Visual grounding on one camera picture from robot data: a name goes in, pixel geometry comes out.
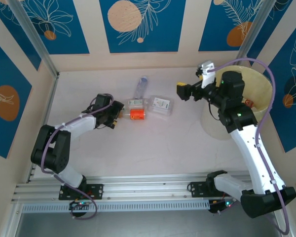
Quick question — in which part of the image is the small bottle white green label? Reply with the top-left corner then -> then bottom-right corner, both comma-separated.
127,98 -> 146,109

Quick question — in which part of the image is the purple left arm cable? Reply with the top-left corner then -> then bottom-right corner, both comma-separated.
40,93 -> 114,220

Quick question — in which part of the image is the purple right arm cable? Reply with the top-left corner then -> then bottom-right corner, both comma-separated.
207,58 -> 291,235

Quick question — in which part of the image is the yellow plastic bin liner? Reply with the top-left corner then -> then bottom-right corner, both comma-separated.
218,64 -> 275,119

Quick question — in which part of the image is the white slotted cable duct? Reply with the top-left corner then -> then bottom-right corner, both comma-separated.
21,199 -> 212,213

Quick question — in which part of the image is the clear plastic box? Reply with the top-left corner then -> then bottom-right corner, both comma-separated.
147,95 -> 175,117

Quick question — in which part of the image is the aluminium frame post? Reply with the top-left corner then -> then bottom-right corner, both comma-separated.
8,0 -> 60,79
235,0 -> 272,66

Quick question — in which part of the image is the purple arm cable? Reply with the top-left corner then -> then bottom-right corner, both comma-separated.
40,93 -> 114,220
207,58 -> 291,235

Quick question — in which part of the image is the white plastic bin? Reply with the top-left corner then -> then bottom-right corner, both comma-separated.
201,64 -> 275,141

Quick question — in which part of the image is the orange label bottle beige cap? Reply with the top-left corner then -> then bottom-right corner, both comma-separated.
122,108 -> 146,121

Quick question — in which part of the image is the clear bottle blue cap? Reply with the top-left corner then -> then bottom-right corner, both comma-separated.
134,75 -> 148,99

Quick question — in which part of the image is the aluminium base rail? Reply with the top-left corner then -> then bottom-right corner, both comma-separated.
11,162 -> 282,205

